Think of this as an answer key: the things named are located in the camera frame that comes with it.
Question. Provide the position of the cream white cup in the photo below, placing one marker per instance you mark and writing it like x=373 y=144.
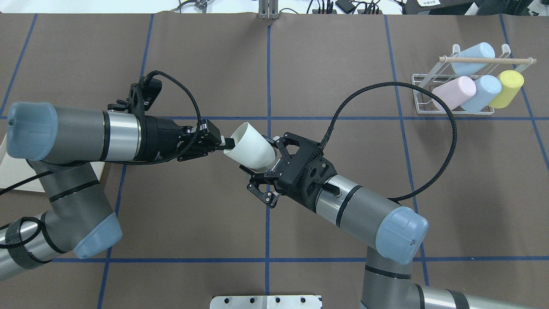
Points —
x=251 y=149

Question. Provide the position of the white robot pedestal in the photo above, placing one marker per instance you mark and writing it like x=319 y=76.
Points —
x=306 y=301

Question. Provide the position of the white wire cup rack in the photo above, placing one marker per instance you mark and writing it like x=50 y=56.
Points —
x=445 y=72

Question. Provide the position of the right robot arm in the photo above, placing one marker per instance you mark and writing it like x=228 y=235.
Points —
x=393 y=234

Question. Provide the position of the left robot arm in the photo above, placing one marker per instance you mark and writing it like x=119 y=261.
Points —
x=60 y=144

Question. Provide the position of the wooden rack handle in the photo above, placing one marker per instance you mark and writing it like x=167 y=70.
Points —
x=515 y=61

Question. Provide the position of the aluminium frame post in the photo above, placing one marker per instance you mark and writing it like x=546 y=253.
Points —
x=268 y=9

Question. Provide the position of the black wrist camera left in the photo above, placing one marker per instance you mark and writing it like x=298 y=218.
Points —
x=141 y=97

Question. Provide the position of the black usb hub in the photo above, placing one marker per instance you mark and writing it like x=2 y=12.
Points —
x=346 y=6

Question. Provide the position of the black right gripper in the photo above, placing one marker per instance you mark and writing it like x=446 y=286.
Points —
x=286 y=179

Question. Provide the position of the yellow plastic cup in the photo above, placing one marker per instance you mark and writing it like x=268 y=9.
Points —
x=511 y=82

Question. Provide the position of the cream plastic tray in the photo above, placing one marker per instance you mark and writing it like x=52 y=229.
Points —
x=14 y=170

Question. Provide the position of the black label printer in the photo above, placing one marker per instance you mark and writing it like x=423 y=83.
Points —
x=440 y=7

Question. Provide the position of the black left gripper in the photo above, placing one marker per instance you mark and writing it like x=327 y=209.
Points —
x=159 y=138

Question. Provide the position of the pink plastic cup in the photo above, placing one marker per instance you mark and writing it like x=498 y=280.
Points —
x=456 y=92

